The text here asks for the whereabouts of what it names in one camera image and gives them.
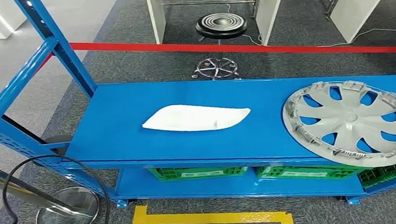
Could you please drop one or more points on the white plastic car body part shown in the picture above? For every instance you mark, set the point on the white plastic car body part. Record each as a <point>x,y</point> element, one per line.
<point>191,118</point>

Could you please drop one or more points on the blue metal shelf rack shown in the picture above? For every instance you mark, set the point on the blue metal shelf rack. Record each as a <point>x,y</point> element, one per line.
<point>134,135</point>

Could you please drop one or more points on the green plastic crate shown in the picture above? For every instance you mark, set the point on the green plastic crate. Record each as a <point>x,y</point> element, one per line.
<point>305,173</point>
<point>384,175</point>
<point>198,173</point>

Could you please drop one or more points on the red barrier belt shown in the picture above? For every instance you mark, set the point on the red barrier belt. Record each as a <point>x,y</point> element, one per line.
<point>214,49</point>
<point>45,62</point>

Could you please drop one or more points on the black round stool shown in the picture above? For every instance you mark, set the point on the black round stool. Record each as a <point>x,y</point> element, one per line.
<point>221,23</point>

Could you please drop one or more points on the white desk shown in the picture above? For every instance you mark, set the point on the white desk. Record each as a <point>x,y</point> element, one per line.
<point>157,17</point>
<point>356,8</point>

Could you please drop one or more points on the yellow floor tape square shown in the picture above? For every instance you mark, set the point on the yellow floor tape square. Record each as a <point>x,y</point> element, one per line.
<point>211,218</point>

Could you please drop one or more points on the black round stanchion base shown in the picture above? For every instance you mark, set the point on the black round stanchion base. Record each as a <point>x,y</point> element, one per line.
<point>57,144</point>

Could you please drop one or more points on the silver wheel hubcap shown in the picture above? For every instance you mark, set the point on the silver wheel hubcap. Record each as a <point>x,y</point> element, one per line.
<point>349,119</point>

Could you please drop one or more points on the thin black bar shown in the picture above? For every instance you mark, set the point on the thin black bar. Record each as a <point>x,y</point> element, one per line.
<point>13,122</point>

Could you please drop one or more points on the chrome stanchion post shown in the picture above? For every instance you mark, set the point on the chrome stanchion post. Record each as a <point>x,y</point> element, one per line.
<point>68,212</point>

